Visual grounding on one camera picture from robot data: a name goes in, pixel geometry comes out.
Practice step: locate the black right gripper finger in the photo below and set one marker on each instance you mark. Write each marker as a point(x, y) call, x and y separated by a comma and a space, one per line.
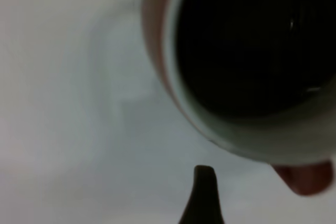
point(203, 203)

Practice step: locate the red ceramic mug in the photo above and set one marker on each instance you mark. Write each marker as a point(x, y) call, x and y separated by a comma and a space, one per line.
point(236, 140)

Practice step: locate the dark coffee liquid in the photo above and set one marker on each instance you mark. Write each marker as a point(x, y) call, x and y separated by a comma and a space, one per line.
point(249, 51)

